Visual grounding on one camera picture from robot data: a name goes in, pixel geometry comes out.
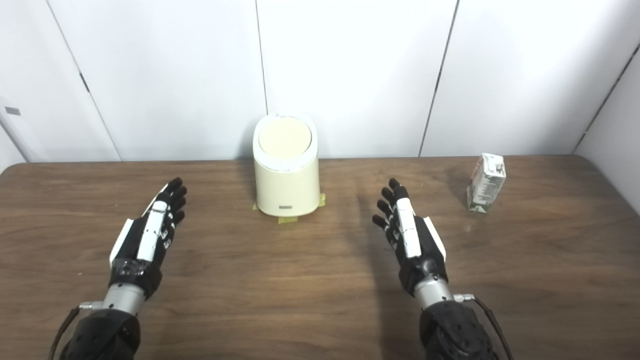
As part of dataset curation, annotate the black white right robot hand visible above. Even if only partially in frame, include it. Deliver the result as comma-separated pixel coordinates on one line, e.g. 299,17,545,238
372,178,449,297

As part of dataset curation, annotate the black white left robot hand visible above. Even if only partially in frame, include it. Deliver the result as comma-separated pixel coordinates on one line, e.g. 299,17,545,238
109,177,188,301

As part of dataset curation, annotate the white green milk carton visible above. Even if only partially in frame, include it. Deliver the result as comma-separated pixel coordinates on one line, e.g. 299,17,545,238
466,153,507,214

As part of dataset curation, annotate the cream-colored plastic bin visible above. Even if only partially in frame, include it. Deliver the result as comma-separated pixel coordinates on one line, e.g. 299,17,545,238
252,113,321,218

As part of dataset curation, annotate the cream round bin lid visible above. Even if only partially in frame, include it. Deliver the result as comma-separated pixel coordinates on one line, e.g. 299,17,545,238
258,116,312,160

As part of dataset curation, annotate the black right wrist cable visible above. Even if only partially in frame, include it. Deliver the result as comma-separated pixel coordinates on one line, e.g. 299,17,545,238
452,293,514,360

